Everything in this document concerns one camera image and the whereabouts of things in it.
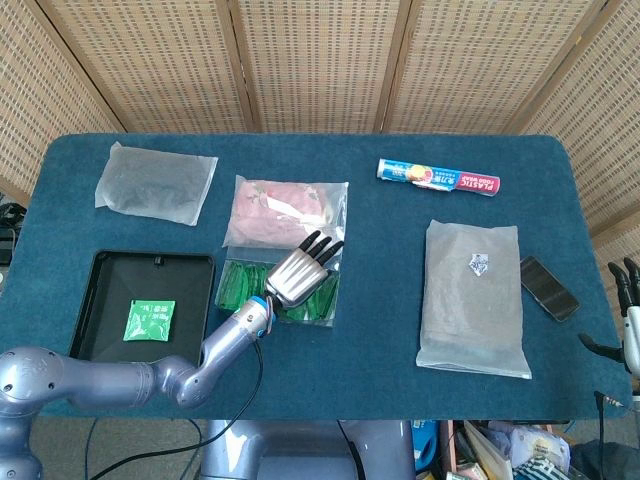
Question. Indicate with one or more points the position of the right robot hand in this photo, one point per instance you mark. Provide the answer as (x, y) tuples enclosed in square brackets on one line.
[(632, 330)]

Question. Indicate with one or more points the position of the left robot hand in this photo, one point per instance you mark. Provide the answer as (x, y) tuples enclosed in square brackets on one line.
[(295, 277)]

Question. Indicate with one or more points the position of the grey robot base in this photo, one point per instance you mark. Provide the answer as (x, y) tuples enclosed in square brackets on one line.
[(300, 445)]

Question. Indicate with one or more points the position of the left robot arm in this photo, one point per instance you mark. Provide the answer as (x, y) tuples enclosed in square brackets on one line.
[(220, 350)]

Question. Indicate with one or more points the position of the clear box of green sachets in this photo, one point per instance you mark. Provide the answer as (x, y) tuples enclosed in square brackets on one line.
[(240, 290)]

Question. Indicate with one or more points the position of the clear bag with pink cloth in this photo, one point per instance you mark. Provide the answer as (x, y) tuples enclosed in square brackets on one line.
[(280, 210)]

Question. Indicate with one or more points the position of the white plastic bag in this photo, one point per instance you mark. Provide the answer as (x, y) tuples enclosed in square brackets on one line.
[(530, 440)]

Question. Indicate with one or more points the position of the green tea sachet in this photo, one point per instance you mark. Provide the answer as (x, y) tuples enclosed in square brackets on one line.
[(149, 321)]

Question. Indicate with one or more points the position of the large frosted bag with label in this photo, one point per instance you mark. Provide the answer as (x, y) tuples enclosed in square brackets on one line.
[(470, 310)]

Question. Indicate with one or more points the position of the frosted bag with dark contents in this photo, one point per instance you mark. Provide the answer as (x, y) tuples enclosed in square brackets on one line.
[(155, 185)]

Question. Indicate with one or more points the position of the plastic food wrap box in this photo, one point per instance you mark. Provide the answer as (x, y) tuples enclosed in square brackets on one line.
[(440, 178)]

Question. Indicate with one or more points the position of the black plastic tray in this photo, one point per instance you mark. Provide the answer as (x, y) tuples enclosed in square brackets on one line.
[(110, 285)]

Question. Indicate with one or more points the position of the blue tablecloth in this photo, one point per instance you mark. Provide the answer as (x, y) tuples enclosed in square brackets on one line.
[(370, 300)]

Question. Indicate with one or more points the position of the black smartphone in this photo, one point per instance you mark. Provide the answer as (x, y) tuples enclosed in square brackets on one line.
[(547, 287)]

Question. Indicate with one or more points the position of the striped teal cloth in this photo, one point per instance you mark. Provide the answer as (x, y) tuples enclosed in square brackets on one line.
[(540, 471)]

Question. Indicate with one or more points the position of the woven folding screen panel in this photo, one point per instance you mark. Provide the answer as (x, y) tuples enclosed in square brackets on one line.
[(30, 100), (600, 150), (320, 65), (480, 65), (150, 65)]

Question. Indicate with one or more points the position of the black device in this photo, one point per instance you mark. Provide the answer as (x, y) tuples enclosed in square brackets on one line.
[(7, 240)]

